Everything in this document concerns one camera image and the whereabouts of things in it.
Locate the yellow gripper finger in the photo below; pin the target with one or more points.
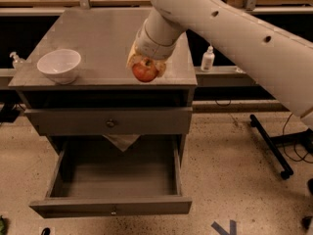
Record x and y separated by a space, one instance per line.
133 57
160 67

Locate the red apple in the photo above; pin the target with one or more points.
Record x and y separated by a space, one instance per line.
145 70

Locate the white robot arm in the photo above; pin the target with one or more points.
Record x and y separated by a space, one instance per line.
279 61

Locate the grey drawer cabinet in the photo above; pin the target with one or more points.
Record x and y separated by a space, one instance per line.
103 38

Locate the grey top drawer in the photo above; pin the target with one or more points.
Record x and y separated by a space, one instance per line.
102 121

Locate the open grey middle drawer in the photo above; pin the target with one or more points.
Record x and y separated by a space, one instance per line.
93 178

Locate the white pump lotion bottle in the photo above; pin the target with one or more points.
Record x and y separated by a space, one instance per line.
207 59

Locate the white ceramic bowl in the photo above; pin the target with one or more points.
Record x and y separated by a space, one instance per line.
60 66

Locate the clear plastic water bottle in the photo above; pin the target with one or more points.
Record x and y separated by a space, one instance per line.
238 70

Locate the clear pump sanitizer bottle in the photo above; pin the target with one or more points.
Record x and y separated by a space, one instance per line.
17 60

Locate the black wheeled stand base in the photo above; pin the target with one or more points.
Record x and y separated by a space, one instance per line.
304 138

